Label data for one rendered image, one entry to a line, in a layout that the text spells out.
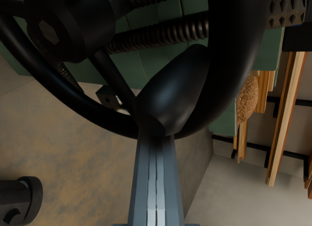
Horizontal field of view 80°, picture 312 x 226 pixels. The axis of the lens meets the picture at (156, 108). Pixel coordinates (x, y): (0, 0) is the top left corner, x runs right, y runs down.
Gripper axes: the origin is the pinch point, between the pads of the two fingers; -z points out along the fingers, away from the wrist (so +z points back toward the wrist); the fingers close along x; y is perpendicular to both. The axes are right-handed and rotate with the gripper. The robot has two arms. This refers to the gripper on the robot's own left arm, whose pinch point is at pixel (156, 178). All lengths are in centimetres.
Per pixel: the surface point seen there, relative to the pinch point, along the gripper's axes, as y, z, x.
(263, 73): -14.2, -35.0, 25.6
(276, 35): 2.4, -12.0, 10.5
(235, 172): -312, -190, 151
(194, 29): 2.3, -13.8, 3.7
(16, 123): -51, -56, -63
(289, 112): -140, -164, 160
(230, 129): -21.5, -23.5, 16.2
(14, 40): -0.2, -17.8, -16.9
